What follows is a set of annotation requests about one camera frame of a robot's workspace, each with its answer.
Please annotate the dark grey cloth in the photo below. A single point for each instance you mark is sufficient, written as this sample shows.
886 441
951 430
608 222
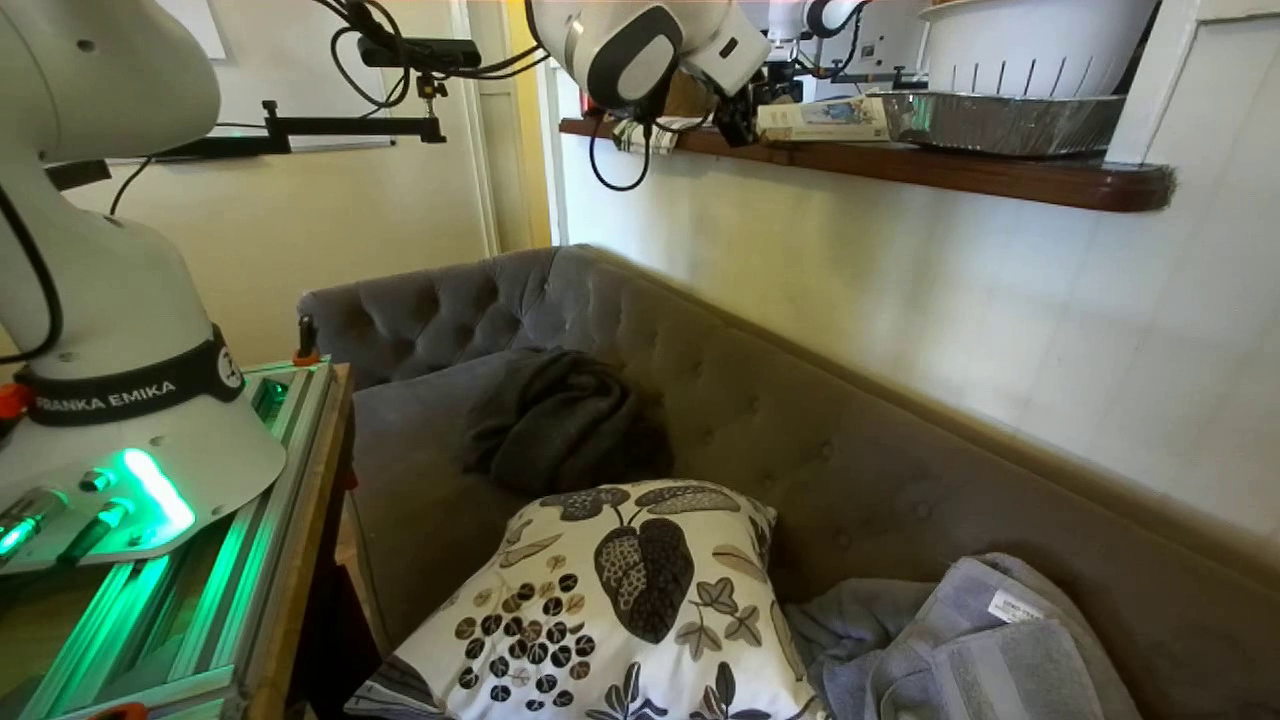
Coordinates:
563 426

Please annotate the floral leaf print pillow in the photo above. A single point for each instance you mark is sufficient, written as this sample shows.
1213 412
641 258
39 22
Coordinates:
573 612

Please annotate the aluminium rail robot table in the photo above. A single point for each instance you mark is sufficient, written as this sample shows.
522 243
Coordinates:
203 626

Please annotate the light blue blanket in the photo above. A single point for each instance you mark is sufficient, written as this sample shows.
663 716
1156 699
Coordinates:
960 655

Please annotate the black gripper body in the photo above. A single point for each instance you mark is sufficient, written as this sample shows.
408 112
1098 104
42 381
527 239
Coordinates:
737 117

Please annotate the tufted fabric couch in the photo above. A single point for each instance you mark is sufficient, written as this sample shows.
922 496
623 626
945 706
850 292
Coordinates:
802 426

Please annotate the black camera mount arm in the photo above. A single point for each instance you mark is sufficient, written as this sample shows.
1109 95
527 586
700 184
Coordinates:
347 129

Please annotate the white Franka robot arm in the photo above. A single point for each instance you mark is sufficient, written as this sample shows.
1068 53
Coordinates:
105 267

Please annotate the black stereo camera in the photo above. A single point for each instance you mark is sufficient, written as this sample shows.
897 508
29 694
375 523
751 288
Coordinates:
421 53

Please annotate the aluminium foil tray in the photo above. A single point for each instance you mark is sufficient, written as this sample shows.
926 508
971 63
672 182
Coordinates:
1003 126

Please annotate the dark wooden wall shelf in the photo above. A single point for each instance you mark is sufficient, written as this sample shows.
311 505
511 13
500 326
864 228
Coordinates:
1003 175

